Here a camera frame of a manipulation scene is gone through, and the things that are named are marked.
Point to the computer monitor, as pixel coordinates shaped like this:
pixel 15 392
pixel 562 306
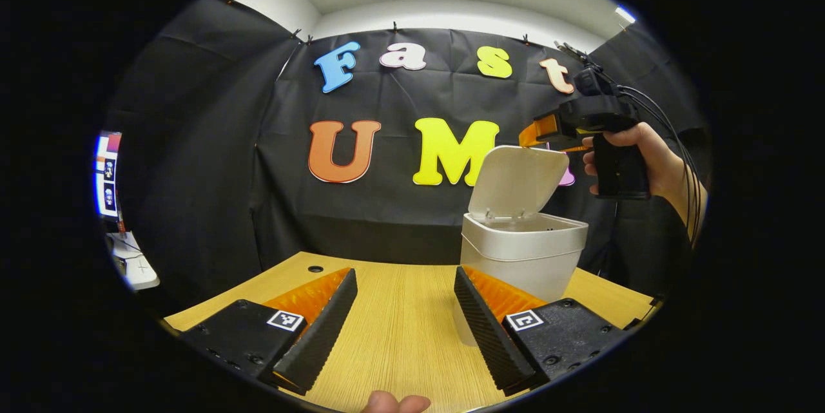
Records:
pixel 108 174

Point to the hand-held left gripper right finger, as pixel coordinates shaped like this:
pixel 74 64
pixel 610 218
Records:
pixel 486 339

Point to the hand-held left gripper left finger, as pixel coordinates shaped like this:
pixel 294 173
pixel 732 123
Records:
pixel 322 336

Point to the white desktop garbage bin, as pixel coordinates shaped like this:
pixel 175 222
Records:
pixel 515 245

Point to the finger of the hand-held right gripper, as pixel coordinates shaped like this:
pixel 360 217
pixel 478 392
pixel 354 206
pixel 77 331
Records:
pixel 541 126

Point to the ceiling light panel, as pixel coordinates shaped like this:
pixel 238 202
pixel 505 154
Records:
pixel 625 13

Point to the wooden desktop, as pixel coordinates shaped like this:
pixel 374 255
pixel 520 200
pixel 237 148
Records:
pixel 406 316

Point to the black backdrop cloth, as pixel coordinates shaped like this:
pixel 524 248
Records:
pixel 193 155

